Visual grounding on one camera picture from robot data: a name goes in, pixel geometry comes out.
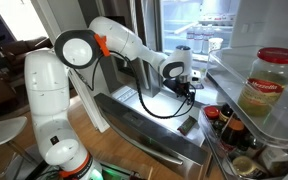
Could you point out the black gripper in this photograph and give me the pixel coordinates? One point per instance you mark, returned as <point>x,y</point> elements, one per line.
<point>177,86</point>

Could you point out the stainless steel freezer drawer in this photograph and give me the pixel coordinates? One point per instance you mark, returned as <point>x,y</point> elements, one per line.
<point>144,136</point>

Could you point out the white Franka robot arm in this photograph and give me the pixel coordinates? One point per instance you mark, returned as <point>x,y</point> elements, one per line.
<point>47,83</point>

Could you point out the white refrigerator cabinet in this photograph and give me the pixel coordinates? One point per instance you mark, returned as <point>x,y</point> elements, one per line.
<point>204,95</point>

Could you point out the dark brown green-edged packet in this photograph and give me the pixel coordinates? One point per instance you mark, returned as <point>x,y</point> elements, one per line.
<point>187,125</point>

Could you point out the glass refrigerator shelf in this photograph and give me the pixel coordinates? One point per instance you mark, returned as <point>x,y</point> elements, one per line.
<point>200,58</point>

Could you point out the stainless steel refrigerator door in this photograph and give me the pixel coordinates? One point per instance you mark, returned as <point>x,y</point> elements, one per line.
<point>150,20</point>

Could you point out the white open refrigerator door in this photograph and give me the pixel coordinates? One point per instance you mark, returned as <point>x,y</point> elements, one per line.
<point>270,20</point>

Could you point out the red-capped sauce bottle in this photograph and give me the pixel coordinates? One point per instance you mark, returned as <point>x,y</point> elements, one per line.
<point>211,112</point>

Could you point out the large clear door bin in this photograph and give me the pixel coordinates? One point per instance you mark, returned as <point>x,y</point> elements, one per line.
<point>227,83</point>

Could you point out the black-capped dark sauce bottle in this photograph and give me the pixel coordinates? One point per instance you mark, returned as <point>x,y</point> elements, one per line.
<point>224,115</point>

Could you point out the clear door bin with bottles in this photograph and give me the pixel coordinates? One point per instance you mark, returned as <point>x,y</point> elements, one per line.
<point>214,146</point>

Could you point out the orange-capped brown bottle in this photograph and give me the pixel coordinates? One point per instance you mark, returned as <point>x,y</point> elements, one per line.
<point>233,131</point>

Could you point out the white paper cup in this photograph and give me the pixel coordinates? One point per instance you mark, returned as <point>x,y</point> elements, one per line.
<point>215,44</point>

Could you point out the clear water bottle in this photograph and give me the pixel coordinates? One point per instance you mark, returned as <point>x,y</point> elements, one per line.
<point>206,35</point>
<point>190,36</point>
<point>198,38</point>

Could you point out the black water dispenser panel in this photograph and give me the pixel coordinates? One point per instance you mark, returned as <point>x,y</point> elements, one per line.
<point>125,68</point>

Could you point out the dark glass bottle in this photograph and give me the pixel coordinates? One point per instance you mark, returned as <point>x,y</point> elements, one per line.
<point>249,145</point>

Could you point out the red-lidded glass pepper jar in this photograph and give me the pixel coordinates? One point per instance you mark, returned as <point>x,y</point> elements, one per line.
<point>267,86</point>

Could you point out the clear egg container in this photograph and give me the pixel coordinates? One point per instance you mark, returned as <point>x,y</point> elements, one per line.
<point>217,20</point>

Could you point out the yellow-lidded jar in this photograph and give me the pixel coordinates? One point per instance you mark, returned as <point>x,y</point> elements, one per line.
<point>247,166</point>

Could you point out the pale food box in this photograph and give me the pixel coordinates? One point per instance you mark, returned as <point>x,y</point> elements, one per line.
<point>277,160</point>

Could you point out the brown sofa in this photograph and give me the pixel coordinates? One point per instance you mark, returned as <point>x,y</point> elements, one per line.
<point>14,50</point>

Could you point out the white chair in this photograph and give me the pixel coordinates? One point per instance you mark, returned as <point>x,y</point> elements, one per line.
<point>2,131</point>

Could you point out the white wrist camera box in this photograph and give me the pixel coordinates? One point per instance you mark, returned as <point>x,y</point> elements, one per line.
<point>195,76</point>

